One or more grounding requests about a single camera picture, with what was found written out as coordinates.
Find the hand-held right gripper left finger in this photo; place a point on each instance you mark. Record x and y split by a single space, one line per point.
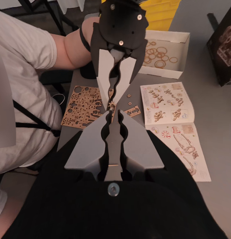
85 149

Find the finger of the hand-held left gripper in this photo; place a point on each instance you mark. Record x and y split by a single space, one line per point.
104 74
126 74

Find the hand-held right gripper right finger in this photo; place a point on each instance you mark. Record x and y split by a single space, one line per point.
143 149

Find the white cardboard box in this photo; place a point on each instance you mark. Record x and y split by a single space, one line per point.
164 73

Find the person's left hand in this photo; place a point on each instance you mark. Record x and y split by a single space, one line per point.
88 28

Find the pile of rubber bands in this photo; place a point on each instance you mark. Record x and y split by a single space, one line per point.
158 56

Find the person's left forearm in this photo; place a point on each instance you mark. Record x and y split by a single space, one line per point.
74 48

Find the black kit box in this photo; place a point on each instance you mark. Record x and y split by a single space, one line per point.
225 56

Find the yellow plastic bin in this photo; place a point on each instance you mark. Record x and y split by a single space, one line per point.
160 16

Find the laser-cut plywood parts sheet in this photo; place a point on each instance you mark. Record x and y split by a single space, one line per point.
78 104

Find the black sign stand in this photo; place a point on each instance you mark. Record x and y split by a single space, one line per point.
56 20

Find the paper instruction sheet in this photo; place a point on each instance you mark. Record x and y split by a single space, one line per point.
190 104

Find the slotted wooden lever part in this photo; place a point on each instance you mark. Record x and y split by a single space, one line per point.
138 111

